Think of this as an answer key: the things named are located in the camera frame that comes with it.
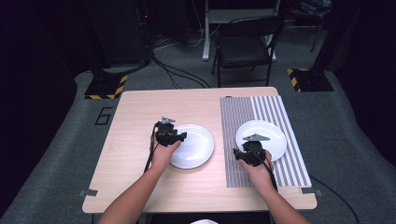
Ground black floor cable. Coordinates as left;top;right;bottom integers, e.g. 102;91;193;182
309;175;362;224

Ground left hand-held gripper black cable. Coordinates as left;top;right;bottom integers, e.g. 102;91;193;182
143;122;161;174

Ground dark stand with clutter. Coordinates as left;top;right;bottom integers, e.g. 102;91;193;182
289;0;332;53

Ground person's right hand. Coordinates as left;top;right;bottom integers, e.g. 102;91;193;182
238;150;275;191

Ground black floor cables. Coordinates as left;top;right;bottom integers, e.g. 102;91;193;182
151;52;211;90

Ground white round plate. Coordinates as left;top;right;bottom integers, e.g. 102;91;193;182
169;123;216;170
235;119;288;162

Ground dark equipment rack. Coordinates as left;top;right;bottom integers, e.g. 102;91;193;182
92;0;153;68

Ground grey white striped placemat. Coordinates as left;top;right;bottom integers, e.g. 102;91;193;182
219;95;313;189

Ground grey tape strip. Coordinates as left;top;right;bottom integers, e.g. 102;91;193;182
300;187;323;197
78;189;99;198

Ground black stand base striped edge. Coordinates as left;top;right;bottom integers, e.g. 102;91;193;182
287;67;334;93
84;69;129;101

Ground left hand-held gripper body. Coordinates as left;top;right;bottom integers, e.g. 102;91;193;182
154;116;180;147

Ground person's left hand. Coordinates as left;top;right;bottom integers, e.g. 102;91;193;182
149;136;182;172

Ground white background cables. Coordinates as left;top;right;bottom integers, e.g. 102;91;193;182
155;0;208;50

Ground right hand-held gripper black cable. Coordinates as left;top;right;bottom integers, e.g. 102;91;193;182
248;146;278;191

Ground hand-held gripper black cable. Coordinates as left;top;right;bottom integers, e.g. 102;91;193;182
248;146;278;191
143;122;161;174

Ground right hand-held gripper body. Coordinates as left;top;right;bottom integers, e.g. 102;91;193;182
242;133;271;168

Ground black folding chair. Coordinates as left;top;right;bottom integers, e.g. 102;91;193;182
211;16;285;88

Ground white desk frame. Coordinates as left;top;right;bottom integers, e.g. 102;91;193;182
202;0;281;62

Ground person's dark clothing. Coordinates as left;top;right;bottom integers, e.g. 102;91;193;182
145;212;273;224

